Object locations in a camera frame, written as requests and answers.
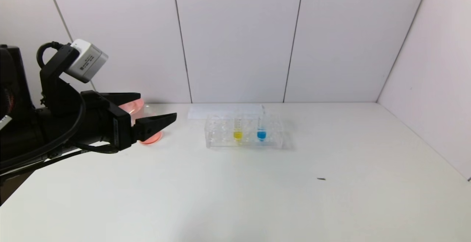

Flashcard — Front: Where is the pink bowl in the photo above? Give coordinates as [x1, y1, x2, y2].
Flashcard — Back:
[118, 100, 145, 125]

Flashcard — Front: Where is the test tube with blue pigment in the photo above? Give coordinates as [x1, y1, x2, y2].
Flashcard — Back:
[257, 106, 268, 142]

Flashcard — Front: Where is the test tube with yellow pigment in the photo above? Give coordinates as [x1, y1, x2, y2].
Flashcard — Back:
[233, 114, 244, 142]

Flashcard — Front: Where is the white paper sheet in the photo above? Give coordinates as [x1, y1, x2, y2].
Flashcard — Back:
[187, 104, 265, 120]

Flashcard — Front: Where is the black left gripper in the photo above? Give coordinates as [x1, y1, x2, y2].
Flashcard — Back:
[46, 90, 177, 151]

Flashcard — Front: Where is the clear plastic test tube rack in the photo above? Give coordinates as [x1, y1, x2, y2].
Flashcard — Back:
[205, 112, 285, 150]

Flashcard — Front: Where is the clear glass beaker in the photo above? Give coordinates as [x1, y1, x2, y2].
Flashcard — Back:
[131, 104, 163, 146]

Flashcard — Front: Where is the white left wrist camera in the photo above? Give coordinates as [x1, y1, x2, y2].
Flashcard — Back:
[65, 39, 109, 84]

